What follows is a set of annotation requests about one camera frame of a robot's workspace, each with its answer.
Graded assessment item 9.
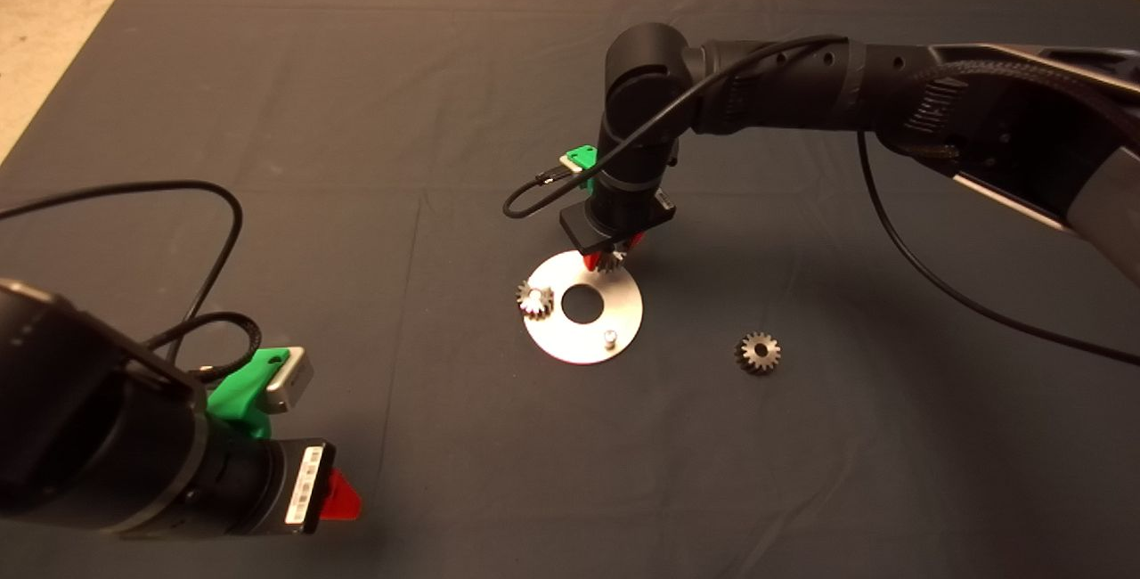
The black braided right arm hose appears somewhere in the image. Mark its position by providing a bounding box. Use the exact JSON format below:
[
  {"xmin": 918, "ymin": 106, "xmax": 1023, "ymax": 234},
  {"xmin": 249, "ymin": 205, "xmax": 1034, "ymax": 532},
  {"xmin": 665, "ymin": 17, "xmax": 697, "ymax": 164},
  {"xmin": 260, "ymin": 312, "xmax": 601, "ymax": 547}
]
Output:
[{"xmin": 904, "ymin": 59, "xmax": 1140, "ymax": 161}]

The round metal carrier plate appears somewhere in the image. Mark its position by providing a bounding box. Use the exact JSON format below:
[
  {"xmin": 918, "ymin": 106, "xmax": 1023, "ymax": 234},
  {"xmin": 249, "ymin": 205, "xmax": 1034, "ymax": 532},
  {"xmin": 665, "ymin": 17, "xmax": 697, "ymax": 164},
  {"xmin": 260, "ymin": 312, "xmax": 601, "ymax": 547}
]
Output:
[{"xmin": 524, "ymin": 250, "xmax": 644, "ymax": 365}]

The thin black camera cable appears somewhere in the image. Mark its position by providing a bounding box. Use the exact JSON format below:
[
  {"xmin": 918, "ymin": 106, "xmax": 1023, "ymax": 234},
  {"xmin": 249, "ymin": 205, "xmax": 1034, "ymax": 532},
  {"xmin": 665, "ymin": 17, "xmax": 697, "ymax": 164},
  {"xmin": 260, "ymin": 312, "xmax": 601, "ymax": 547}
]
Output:
[
  {"xmin": 502, "ymin": 34, "xmax": 1140, "ymax": 367},
  {"xmin": 0, "ymin": 181, "xmax": 264, "ymax": 384}
]

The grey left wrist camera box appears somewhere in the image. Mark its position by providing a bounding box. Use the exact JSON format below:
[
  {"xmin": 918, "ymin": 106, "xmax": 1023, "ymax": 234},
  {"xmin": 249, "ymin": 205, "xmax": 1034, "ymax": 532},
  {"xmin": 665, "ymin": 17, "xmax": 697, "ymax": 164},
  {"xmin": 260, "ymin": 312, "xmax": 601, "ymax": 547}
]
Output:
[{"xmin": 265, "ymin": 347, "xmax": 314, "ymax": 415}]

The thin black left camera cable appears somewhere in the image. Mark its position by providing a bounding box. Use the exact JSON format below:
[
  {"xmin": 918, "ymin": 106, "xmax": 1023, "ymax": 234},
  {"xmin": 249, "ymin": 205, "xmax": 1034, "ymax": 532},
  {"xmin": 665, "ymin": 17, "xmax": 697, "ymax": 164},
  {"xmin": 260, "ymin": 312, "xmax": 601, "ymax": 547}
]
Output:
[{"xmin": 0, "ymin": 181, "xmax": 264, "ymax": 384}]

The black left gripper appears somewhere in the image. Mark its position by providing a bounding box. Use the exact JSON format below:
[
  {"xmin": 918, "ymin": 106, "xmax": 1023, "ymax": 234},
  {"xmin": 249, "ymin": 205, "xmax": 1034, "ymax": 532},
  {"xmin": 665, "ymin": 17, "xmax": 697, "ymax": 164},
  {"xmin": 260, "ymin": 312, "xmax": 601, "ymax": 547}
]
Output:
[{"xmin": 232, "ymin": 437, "xmax": 363, "ymax": 535}]

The thin black right camera cable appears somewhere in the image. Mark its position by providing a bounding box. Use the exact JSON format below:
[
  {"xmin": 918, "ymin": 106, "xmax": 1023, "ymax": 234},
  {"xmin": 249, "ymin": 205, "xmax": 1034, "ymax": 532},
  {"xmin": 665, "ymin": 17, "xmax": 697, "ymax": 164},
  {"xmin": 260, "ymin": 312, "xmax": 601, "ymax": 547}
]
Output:
[{"xmin": 502, "ymin": 34, "xmax": 1140, "ymax": 367}]

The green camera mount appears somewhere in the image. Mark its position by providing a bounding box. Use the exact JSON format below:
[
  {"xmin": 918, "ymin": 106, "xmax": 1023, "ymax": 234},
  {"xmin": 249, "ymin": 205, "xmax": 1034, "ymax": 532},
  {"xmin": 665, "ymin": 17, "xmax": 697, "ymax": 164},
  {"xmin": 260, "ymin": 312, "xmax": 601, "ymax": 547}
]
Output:
[
  {"xmin": 207, "ymin": 347, "xmax": 293, "ymax": 440},
  {"xmin": 566, "ymin": 145, "xmax": 599, "ymax": 191}
]

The dark grey table cloth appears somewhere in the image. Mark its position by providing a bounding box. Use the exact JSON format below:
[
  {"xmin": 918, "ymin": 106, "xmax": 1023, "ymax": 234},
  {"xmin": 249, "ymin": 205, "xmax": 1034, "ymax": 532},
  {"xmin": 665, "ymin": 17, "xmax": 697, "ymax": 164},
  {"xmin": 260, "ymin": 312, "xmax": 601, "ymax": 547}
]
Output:
[{"xmin": 0, "ymin": 0, "xmax": 1140, "ymax": 579}]

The green right camera mount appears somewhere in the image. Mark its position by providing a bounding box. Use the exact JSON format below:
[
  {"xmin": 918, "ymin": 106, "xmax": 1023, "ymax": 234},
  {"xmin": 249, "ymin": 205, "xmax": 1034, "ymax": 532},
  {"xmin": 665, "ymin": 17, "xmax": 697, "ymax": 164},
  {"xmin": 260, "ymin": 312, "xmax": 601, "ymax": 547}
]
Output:
[{"xmin": 566, "ymin": 145, "xmax": 599, "ymax": 191}]

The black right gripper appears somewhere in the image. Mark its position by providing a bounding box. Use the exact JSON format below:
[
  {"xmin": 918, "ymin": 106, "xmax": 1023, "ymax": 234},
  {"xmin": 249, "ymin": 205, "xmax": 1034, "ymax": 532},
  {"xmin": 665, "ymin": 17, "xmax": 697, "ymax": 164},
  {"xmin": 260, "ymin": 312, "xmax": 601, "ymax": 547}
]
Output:
[{"xmin": 559, "ymin": 188, "xmax": 679, "ymax": 273}]

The green left camera mount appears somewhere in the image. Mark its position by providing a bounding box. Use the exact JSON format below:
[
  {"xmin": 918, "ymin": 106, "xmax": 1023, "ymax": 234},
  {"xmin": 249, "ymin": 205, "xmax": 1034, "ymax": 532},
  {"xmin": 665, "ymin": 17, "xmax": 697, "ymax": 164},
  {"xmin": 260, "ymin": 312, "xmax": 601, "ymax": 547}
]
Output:
[{"xmin": 207, "ymin": 347, "xmax": 293, "ymax": 440}]

